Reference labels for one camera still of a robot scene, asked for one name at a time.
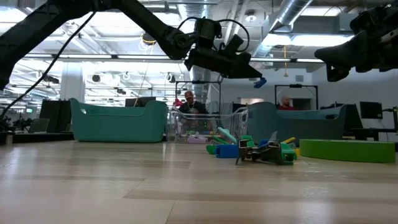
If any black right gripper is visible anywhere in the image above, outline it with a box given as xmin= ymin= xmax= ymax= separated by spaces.
xmin=314 ymin=0 xmax=398 ymax=82

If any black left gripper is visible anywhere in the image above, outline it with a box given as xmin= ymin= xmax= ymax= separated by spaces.
xmin=185 ymin=48 xmax=264 ymax=79

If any lavender staple remover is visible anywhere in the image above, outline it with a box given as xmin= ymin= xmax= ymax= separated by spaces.
xmin=186 ymin=132 xmax=208 ymax=144

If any yellow mini stapler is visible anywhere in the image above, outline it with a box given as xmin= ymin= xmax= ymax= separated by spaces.
xmin=281 ymin=136 xmax=302 ymax=156

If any wide green tape roll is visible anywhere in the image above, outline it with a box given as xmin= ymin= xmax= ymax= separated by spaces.
xmin=298 ymin=138 xmax=396 ymax=164

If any black staple remover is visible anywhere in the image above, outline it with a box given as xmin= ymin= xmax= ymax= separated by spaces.
xmin=235 ymin=130 xmax=284 ymax=166

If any black computer monitor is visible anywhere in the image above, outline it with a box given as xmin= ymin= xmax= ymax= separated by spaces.
xmin=359 ymin=101 xmax=384 ymax=120

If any clear plastic bin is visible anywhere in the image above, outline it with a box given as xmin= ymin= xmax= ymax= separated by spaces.
xmin=164 ymin=105 xmax=249 ymax=144

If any dull dark teal bin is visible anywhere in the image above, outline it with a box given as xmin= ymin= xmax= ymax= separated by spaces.
xmin=246 ymin=101 xmax=348 ymax=147

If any long ceiling light strip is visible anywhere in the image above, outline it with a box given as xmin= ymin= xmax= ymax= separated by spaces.
xmin=0 ymin=52 xmax=398 ymax=64

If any bright teal plastic bin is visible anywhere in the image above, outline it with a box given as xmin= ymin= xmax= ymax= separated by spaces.
xmin=68 ymin=98 xmax=169 ymax=144

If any black partition panel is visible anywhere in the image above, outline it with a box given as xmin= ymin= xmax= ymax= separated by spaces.
xmin=39 ymin=98 xmax=72 ymax=134

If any grey laptop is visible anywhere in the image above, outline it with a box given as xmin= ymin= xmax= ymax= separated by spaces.
xmin=27 ymin=118 xmax=50 ymax=134

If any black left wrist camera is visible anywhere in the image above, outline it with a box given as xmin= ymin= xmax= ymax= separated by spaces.
xmin=222 ymin=33 xmax=245 ymax=57

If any yellow pendant cord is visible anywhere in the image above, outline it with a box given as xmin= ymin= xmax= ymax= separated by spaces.
xmin=282 ymin=45 xmax=289 ymax=78

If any slanted silver ventilation duct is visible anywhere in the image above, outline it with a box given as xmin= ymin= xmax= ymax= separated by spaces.
xmin=250 ymin=0 xmax=314 ymax=58

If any ribbed silver ventilation duct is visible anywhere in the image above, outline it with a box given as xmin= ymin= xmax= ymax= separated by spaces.
xmin=179 ymin=0 xmax=210 ymax=82

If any black ceiling cable reel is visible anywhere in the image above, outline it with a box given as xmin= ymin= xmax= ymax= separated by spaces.
xmin=141 ymin=32 xmax=158 ymax=47

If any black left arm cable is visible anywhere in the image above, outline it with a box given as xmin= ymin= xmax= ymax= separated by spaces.
xmin=0 ymin=11 xmax=97 ymax=118

